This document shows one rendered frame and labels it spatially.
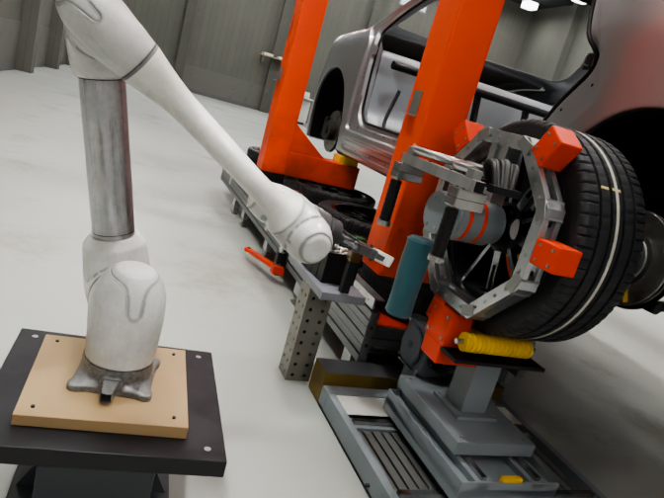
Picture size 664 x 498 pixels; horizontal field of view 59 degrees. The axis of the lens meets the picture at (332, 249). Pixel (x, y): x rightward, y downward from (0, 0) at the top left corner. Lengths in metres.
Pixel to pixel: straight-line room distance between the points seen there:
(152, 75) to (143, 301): 0.48
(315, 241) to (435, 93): 0.99
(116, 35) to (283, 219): 0.48
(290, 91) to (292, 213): 2.68
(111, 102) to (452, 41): 1.15
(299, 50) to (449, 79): 1.93
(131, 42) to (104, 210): 0.43
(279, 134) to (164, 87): 2.66
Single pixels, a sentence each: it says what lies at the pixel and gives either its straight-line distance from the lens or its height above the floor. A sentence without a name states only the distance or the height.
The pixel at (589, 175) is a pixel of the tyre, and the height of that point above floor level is 1.07.
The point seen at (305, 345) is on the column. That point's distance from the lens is 2.32.
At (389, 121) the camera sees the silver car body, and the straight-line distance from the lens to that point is 4.20.
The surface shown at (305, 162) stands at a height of 0.64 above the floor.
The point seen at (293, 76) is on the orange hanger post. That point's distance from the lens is 3.90.
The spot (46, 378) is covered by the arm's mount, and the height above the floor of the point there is 0.33.
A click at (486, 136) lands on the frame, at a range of 1.86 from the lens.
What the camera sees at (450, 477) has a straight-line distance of 1.86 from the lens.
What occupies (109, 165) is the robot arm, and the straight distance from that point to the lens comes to 1.46.
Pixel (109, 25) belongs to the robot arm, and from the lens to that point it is 1.26.
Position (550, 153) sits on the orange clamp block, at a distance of 1.63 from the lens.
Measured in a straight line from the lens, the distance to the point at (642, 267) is 2.10.
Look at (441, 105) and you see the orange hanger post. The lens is 2.10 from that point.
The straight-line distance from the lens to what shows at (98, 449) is 1.32.
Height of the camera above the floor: 1.07
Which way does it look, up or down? 14 degrees down
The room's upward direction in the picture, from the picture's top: 16 degrees clockwise
